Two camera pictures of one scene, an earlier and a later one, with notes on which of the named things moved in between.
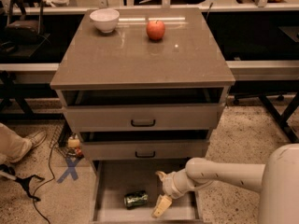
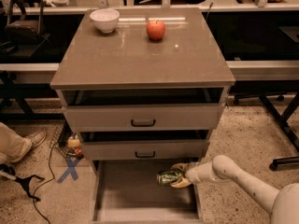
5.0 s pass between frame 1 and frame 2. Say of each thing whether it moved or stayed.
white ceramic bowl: stayed
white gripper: moved
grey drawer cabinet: stayed
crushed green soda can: moved
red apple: stayed
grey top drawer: stayed
